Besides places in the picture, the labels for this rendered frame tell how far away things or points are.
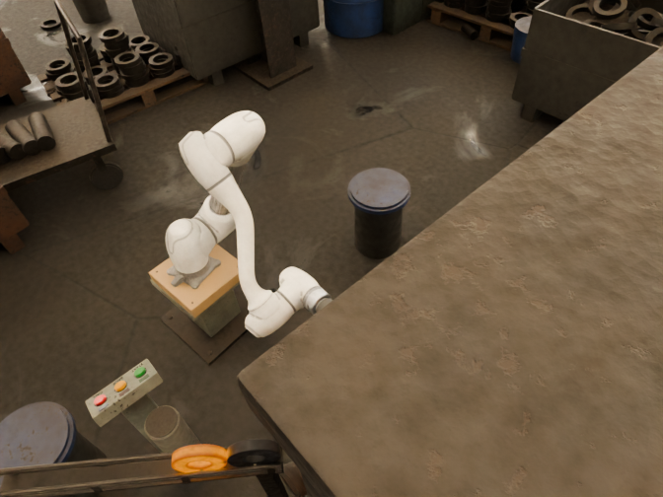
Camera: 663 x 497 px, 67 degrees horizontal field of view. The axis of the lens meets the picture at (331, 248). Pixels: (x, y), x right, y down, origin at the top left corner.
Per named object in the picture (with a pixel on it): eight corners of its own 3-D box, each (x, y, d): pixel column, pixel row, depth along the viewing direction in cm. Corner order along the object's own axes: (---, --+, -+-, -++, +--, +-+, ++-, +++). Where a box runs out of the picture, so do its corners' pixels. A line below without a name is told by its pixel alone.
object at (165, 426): (219, 467, 211) (184, 422, 171) (194, 488, 206) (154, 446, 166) (204, 447, 217) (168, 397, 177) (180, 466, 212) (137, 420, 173)
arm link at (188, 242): (165, 263, 224) (150, 230, 207) (195, 239, 233) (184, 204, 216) (190, 280, 217) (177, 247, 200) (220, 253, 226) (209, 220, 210)
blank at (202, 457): (224, 453, 137) (224, 441, 139) (166, 459, 135) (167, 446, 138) (229, 470, 149) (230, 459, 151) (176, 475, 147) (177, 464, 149)
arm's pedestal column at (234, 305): (161, 319, 260) (140, 285, 236) (219, 272, 278) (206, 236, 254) (209, 366, 242) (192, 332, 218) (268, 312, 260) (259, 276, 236)
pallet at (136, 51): (178, 40, 451) (163, -10, 418) (220, 78, 408) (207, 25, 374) (44, 91, 410) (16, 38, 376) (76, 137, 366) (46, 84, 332)
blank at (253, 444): (280, 448, 139) (279, 435, 141) (223, 453, 137) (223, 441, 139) (281, 465, 151) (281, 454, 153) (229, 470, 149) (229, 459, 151)
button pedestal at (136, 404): (205, 440, 219) (161, 378, 172) (157, 479, 209) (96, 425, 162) (186, 413, 227) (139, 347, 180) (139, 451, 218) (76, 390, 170)
